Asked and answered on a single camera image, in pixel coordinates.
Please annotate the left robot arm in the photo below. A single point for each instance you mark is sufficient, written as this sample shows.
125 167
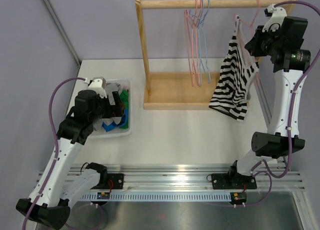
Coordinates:
50 204

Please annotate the green tank top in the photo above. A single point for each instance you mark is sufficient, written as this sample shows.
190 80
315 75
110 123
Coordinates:
124 96

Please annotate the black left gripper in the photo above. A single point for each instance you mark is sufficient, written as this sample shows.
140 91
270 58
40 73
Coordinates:
113 110

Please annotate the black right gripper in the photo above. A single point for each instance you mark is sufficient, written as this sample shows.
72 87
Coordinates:
252 46

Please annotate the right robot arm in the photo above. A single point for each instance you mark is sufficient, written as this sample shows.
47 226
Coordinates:
282 42

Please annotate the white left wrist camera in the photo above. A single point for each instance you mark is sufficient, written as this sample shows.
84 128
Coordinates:
97 84

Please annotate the wooden clothes rack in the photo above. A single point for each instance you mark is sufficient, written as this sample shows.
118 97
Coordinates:
172 90

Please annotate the black white striped top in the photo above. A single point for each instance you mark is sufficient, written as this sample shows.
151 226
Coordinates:
236 75

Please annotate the blue tank top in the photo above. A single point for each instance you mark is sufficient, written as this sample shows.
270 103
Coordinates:
115 124

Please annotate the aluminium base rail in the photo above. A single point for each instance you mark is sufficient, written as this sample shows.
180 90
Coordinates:
183 177

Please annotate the grey tank top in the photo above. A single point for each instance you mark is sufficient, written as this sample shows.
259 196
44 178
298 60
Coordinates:
109 88

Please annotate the clear plastic basket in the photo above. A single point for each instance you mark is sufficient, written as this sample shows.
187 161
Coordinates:
118 132

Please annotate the white slotted cable duct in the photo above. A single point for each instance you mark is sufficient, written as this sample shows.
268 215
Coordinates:
158 196

